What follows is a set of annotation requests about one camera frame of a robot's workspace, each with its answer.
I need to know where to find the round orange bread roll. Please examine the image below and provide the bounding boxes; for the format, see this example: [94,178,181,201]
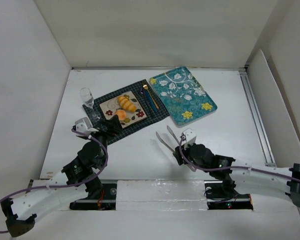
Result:
[115,109,127,121]

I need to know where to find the striped orange bread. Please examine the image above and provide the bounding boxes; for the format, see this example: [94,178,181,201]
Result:
[117,96,136,113]

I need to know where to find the metal tongs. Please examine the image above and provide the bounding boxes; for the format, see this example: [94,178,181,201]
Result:
[156,125,197,173]

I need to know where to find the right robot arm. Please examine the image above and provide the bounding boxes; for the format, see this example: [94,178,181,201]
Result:
[172,143,300,210]

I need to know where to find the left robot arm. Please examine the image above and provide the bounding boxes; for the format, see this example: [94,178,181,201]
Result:
[0,115,122,238]

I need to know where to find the square floral ceramic plate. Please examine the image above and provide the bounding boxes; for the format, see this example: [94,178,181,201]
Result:
[99,91,148,129]

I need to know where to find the clear wine glass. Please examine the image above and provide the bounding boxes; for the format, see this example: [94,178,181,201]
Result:
[79,87,100,122]

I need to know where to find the dark checked placemat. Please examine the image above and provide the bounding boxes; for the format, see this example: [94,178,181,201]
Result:
[82,80,170,145]

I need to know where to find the dark metallic spoon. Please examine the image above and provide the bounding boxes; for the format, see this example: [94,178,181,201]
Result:
[140,87,153,111]

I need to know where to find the blue knife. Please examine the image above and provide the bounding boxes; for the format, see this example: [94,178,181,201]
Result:
[144,90,157,112]

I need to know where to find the teal floral tray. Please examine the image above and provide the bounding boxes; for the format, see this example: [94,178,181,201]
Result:
[149,66,218,127]

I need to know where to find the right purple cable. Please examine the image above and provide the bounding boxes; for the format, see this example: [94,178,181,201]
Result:
[178,137,300,186]

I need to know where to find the purple cable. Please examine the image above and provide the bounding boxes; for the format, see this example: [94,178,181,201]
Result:
[0,129,108,235]
[178,137,300,186]

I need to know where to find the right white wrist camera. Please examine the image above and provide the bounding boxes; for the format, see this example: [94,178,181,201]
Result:
[181,128,197,149]

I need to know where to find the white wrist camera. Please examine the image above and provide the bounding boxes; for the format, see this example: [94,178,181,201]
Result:
[72,117,98,134]
[181,128,197,149]

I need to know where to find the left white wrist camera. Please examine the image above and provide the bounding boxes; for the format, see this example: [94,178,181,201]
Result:
[72,117,98,134]

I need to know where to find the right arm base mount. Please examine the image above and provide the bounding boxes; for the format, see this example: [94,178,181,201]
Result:
[204,180,254,211]

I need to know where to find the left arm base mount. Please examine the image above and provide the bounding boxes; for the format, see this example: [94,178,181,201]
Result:
[69,180,117,211]

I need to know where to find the aluminium frame rail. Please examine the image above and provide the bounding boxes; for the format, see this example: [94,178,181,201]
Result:
[239,68,277,167]

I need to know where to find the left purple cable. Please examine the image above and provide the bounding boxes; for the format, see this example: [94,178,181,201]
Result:
[0,129,108,235]

